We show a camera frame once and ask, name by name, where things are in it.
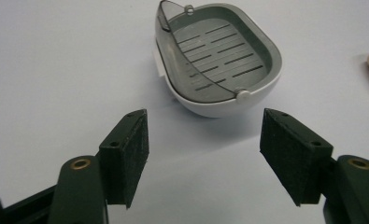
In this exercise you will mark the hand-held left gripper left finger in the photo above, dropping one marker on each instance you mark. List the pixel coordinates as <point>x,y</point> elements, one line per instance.
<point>123,161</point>

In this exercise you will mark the grey and white soap box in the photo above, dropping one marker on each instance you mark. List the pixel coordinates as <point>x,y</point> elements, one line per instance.
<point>222,59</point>

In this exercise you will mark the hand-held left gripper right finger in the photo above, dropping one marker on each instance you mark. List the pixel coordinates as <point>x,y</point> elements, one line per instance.
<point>292,155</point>

